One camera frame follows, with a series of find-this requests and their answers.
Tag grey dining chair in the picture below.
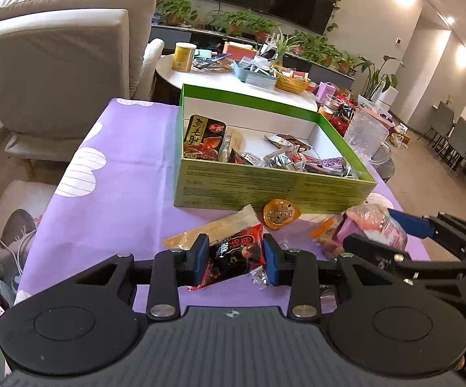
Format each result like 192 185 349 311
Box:
418 101 455 152
444 116 466 170

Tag yellow canister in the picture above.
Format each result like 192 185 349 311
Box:
172 42 198 73

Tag blue plastic tray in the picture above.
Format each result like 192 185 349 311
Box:
233 58 278 89

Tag dark flat packets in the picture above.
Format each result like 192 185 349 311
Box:
193 54 233 72

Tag red snack bag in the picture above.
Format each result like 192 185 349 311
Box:
330 104 358 137

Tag clear beige stick packet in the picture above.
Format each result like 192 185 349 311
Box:
217 127 245 164

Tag pink white snack pouch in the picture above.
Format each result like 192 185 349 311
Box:
343 205 409 251

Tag orange round jelly cup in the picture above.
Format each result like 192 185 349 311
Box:
263 199 301 230

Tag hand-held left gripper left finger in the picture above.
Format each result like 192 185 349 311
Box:
69 234 210 320

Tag small black orange packet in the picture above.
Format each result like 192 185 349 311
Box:
231 150 266 167

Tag pink gift bag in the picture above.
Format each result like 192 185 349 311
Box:
317 81 336 103

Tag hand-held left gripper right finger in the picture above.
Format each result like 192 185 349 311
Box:
263 234 409 320

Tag dark grey television cabinet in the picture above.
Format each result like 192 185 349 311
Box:
151 23 355 89

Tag small clear candy wrapper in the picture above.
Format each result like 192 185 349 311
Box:
249 268 270 290

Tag brown foil snack packet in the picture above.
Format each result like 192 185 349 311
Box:
265 134 312 152

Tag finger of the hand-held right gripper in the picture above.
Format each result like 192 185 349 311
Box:
387 207 466 259
343 234 466 287

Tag green cardboard box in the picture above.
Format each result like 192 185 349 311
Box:
175 84 378 214

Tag beige sofa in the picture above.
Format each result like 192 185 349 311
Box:
0 0 165 170

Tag yellow woven basket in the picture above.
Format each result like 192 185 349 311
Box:
275 70 311 94

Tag spider plant in vase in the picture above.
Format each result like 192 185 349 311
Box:
272 28 303 67

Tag purple snack packet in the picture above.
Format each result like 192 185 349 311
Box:
333 215 362 251

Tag black packet with yellow lettering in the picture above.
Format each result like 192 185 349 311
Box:
183 115 227 161

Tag clear plastic jug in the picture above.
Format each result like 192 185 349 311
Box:
343 109 395 170

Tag white cable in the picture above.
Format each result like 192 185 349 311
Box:
0 205 32 279

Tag row of potted plants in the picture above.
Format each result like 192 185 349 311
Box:
160 0 356 75

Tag large leafy plant white pot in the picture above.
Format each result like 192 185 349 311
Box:
353 55 403 109

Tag purple printed tablecloth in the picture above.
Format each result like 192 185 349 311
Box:
15 97 431 315

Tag red black snack packet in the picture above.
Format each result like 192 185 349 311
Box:
187 223 268 291

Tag beige yellow snack packet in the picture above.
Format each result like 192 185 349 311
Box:
164 205 260 251

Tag clear packet with pink label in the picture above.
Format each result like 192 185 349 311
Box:
312 156 358 178

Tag round white coffee table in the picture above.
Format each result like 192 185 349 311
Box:
155 54 322 109

